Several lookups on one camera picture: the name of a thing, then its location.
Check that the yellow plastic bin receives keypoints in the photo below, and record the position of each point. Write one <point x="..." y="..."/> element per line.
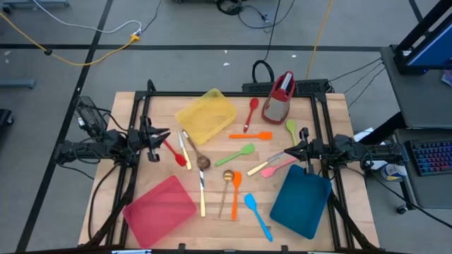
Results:
<point x="206" y="118"/>

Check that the orange silicone spatula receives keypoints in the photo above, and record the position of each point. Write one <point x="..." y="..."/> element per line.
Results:
<point x="234" y="204"/>
<point x="265" y="135"/>

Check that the dark grey keyboard desk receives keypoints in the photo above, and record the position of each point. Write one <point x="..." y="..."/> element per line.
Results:
<point x="434" y="190"/>

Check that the blue silicone spatula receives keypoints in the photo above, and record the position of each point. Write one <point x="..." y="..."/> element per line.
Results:
<point x="250" y="202"/>

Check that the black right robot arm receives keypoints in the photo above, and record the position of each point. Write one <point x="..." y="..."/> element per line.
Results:
<point x="381" y="152"/>

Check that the black chair base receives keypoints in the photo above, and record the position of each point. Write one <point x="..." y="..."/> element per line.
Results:
<point x="5" y="118"/>

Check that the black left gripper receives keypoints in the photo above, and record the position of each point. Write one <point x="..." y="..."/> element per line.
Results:
<point x="146" y="137"/>

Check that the backlit computer keyboard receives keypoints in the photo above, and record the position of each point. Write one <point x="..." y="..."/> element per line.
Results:
<point x="431" y="157"/>

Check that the gold metal spoon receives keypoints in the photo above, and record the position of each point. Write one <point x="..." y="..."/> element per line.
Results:
<point x="228" y="175"/>

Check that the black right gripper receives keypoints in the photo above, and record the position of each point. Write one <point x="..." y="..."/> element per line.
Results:
<point x="314" y="150"/>

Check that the black monitor stand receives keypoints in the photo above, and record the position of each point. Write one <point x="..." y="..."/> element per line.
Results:
<point x="423" y="24"/>

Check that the white labelled bottle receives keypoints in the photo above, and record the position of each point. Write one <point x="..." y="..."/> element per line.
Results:
<point x="392" y="171"/>

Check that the grey furniture foot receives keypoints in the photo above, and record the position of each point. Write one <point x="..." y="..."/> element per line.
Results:
<point x="17" y="83"/>

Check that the black perforated box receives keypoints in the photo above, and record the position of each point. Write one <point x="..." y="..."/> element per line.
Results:
<point x="318" y="85"/>

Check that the green silicone spatula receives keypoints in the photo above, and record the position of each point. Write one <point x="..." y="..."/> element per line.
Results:
<point x="248" y="149"/>

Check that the blue plastic bin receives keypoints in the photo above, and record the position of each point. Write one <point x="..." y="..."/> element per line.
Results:
<point x="300" y="204"/>

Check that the red silicone spoon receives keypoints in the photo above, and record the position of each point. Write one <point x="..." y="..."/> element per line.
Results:
<point x="254" y="103"/>

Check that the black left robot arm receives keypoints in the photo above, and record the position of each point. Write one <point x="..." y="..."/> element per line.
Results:
<point x="84" y="150"/>

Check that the light green silicone spoon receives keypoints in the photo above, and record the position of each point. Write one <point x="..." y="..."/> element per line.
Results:
<point x="290" y="125"/>

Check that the red silicone spatula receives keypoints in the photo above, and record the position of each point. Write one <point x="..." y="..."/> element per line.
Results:
<point x="180" y="160"/>

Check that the pink silicone spatula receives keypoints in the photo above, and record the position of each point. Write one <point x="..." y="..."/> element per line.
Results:
<point x="268" y="172"/>

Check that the long knife marbled blade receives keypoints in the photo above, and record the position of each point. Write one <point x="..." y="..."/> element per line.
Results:
<point x="203" y="204"/>

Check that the grey furniture base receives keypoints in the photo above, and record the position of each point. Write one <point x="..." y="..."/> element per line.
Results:
<point x="35" y="3"/>

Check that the dark wooden spoon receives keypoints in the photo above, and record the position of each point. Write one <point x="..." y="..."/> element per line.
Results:
<point x="203" y="162"/>

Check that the black caster wheel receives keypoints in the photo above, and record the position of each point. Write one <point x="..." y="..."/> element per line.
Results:
<point x="400" y="210"/>

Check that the grey side desk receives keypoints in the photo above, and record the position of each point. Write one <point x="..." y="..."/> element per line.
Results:
<point x="416" y="98"/>

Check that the pink plastic bin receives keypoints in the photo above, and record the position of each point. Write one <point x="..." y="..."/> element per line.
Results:
<point x="159" y="211"/>

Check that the computer monitor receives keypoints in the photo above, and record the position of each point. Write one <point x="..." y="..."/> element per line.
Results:
<point x="434" y="49"/>

